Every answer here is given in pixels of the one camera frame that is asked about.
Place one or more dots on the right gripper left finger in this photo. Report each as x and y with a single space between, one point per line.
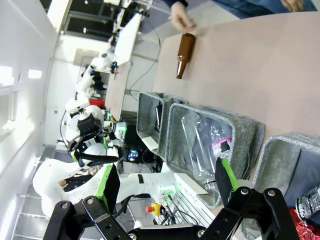
75 220

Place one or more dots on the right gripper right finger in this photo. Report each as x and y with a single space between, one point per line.
262 212

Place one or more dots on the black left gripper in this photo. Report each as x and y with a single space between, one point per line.
87 125

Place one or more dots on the black printed drink can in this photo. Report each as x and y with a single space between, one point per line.
310 202

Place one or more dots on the clear plastic water bottle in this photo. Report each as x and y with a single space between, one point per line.
200 150

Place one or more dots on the brown glass bottle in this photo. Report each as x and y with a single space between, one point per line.
186 50

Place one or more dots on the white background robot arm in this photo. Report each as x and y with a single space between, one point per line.
85 82

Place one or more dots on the person's right forearm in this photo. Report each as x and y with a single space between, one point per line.
178 2

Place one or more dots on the grey fabric basket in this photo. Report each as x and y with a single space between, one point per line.
147 117
245 135
277 160

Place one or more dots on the person's right hand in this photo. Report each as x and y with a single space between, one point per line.
182 17

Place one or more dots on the person's left hand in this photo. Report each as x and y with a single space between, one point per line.
292 5

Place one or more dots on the red snack packet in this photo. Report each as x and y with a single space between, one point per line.
300 225

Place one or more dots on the black computer tower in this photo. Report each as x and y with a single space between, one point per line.
136 142

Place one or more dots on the light wooden table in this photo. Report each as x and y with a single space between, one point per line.
116 92

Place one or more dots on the white BOTTLE paper label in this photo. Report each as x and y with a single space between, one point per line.
151 143

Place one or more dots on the yellow emergency stop button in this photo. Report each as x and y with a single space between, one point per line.
155 209

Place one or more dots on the white box with green lights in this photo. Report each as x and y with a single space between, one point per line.
168 192

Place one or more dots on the white table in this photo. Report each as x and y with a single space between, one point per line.
127 40

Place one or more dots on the blue jeans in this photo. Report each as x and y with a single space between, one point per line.
250 7

